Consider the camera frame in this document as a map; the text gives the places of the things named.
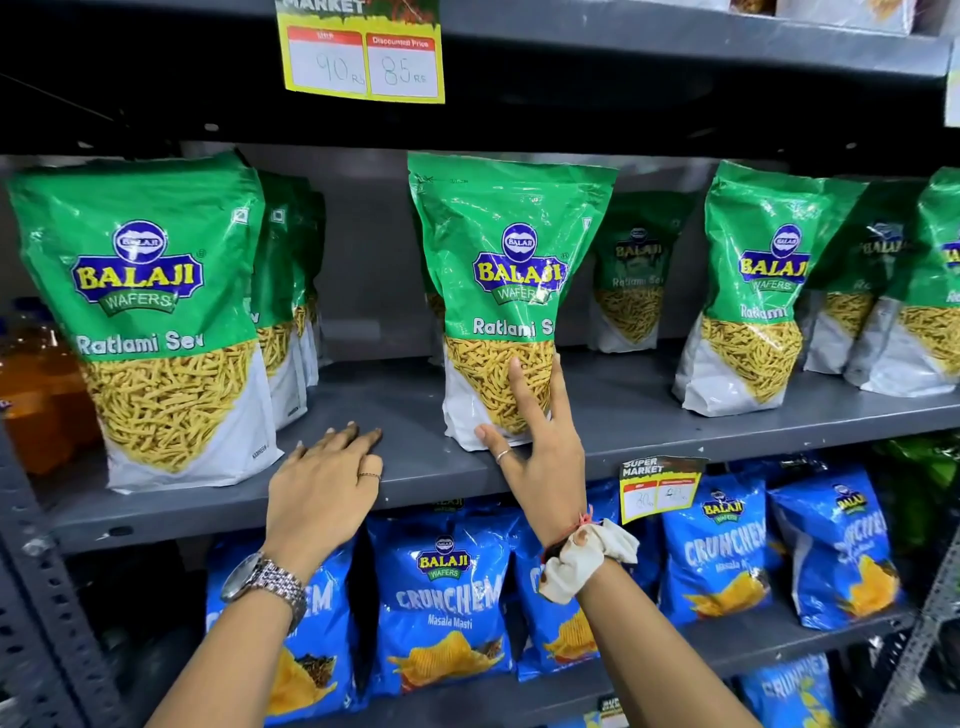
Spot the white fabric scrunchie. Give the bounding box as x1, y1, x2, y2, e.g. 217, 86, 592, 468
537, 519, 641, 606

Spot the silver metal wristwatch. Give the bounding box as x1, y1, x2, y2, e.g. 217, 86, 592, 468
219, 551, 309, 625

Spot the small yellow price tag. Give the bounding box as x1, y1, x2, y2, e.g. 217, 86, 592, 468
618, 455, 707, 526

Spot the dark green snack packet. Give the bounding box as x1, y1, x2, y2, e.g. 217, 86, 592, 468
872, 433, 960, 553

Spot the white shelf label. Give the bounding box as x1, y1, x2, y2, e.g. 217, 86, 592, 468
943, 41, 960, 129

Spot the orange drink bottle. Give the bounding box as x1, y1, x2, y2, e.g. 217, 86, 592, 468
0, 298, 103, 478

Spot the green noodle snack pouch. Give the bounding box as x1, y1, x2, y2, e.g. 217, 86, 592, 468
407, 152, 618, 454

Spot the person's right hand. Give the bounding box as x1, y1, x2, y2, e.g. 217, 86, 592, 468
474, 354, 588, 548

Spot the person's left hand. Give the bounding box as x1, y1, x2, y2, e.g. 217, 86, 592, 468
264, 422, 384, 581

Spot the person's left forearm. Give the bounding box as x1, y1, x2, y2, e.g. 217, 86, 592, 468
148, 570, 325, 728

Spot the grey metal shelf rack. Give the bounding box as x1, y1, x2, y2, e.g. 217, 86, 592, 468
0, 0, 960, 728

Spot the person's right forearm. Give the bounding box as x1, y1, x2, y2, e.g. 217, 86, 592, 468
576, 558, 760, 728

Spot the row of blue chip packets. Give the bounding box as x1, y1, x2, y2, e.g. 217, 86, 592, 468
204, 461, 906, 728

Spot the white packet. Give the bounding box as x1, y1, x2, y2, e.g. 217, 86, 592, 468
775, 0, 918, 36

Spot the red thread bracelet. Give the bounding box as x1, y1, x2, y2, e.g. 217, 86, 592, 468
540, 507, 595, 565

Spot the large yellow price tag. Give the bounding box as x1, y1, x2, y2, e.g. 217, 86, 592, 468
275, 0, 447, 105

